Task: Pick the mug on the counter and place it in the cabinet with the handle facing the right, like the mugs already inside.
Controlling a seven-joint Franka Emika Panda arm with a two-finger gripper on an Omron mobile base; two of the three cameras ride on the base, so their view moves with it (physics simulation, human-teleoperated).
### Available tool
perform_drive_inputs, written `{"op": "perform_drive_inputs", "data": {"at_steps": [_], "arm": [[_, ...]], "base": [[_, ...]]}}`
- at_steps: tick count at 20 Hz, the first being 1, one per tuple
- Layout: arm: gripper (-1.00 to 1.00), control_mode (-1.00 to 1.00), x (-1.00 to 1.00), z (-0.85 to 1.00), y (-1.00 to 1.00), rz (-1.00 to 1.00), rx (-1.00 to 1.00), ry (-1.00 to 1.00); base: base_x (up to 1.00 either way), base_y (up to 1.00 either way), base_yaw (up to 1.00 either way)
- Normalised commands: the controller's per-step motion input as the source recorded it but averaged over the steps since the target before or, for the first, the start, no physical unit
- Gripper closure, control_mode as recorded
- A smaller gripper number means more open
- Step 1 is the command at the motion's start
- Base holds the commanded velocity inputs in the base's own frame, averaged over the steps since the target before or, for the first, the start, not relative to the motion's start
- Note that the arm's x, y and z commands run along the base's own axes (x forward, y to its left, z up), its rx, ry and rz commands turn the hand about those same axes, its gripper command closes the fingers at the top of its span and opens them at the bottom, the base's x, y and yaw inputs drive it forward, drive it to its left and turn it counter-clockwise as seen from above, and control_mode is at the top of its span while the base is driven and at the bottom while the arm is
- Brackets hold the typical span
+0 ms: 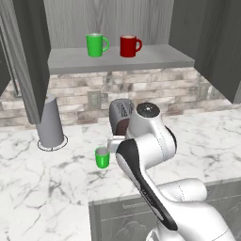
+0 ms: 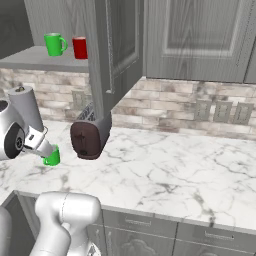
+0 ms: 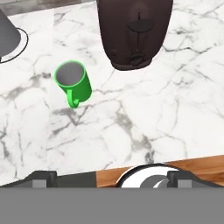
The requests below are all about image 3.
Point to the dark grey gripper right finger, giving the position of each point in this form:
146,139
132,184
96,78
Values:
183,178

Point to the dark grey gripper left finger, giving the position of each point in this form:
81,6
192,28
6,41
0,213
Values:
43,178

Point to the green mug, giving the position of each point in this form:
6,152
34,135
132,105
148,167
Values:
73,82

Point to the white and black round knob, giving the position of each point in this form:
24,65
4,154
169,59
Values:
143,176

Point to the dark brown coffee machine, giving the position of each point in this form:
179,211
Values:
134,32

